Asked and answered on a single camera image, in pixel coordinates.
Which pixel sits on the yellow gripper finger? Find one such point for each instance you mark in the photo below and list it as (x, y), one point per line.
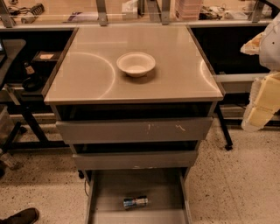
(252, 47)
(264, 102)

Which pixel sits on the silver blue redbull can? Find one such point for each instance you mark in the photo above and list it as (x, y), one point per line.
(141, 201)

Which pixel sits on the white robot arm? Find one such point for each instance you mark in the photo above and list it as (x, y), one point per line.
(269, 55)

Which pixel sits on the grey top drawer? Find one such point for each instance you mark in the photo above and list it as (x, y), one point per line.
(134, 131)

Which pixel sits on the grey middle drawer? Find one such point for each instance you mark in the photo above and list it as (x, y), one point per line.
(135, 160)

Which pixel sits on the grey drawer cabinet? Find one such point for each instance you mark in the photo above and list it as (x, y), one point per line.
(88, 86)

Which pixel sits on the grey open bottom drawer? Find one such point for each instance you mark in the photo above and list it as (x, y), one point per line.
(164, 188)

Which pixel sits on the pink stacked trays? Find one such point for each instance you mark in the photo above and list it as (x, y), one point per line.
(188, 9)

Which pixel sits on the white paper bowl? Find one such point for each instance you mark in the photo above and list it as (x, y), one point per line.
(136, 64)

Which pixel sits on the white tissue box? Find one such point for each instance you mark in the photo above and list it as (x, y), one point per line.
(129, 10)

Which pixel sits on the black headphones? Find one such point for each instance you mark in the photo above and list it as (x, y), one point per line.
(32, 83)

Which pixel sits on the black desk left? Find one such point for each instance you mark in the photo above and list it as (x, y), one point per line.
(11, 49)

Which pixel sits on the black shoe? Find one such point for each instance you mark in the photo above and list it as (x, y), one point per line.
(27, 216)

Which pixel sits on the black table frame right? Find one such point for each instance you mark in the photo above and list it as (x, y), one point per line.
(237, 97)

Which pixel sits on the coiled black cable tool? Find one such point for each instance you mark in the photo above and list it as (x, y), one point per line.
(31, 14)

